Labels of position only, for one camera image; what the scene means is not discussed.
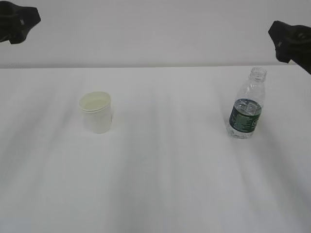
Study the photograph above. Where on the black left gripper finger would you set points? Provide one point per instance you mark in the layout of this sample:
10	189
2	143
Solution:
14	35
12	15

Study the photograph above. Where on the clear water bottle green label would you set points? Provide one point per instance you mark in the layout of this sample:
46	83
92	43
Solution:
248	105

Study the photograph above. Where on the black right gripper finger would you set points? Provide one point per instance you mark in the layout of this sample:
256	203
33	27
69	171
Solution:
301	56
284	35

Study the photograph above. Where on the white paper cup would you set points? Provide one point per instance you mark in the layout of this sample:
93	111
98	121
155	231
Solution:
96	111

